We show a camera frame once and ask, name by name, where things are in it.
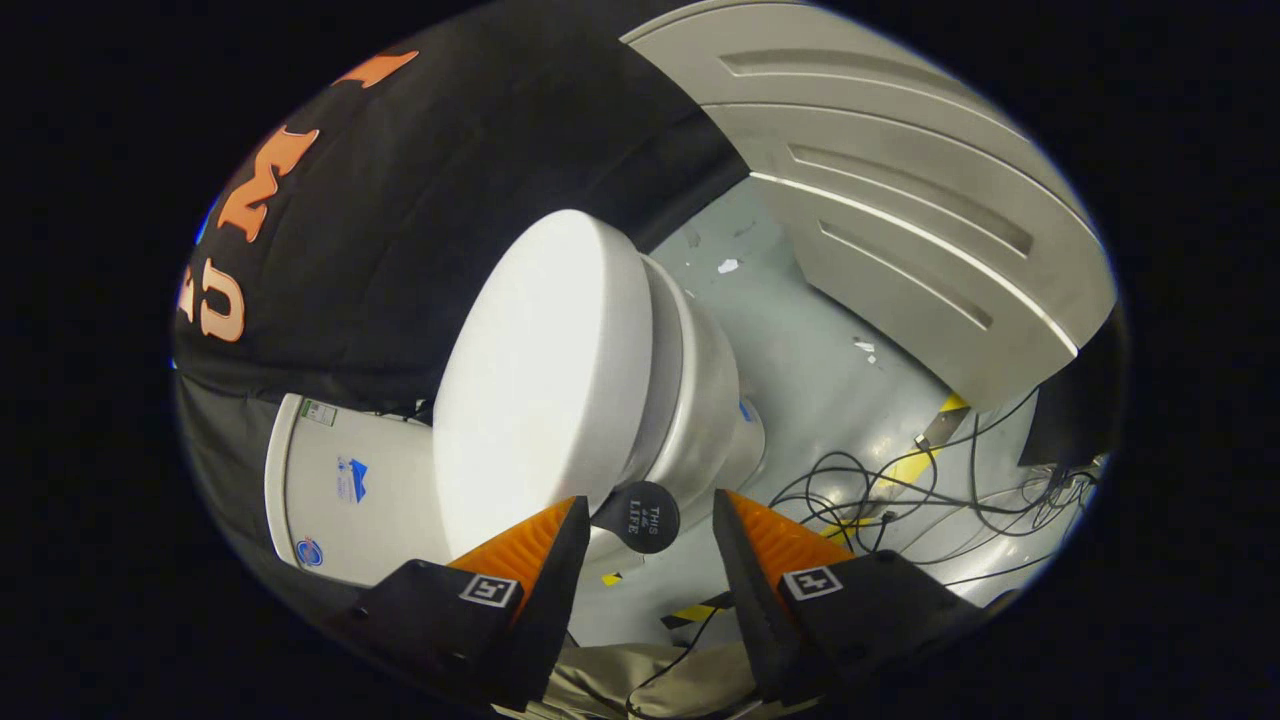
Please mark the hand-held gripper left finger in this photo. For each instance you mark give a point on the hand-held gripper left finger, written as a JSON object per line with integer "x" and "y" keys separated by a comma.
{"x": 555, "y": 600}

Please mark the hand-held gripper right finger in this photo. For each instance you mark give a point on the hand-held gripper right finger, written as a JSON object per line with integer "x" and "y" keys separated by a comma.
{"x": 745, "y": 590}

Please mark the white toilet bowl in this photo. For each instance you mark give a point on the white toilet bowl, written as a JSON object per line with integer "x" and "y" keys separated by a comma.
{"x": 700, "y": 400}

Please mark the person's beige trousers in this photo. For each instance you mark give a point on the person's beige trousers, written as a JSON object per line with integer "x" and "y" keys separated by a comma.
{"x": 610, "y": 680}

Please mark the grey panelled door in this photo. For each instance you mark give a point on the grey panelled door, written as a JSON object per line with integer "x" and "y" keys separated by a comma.
{"x": 900, "y": 200}

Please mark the black backdrop cloth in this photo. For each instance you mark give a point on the black backdrop cloth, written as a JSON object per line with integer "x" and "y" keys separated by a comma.
{"x": 420, "y": 200}

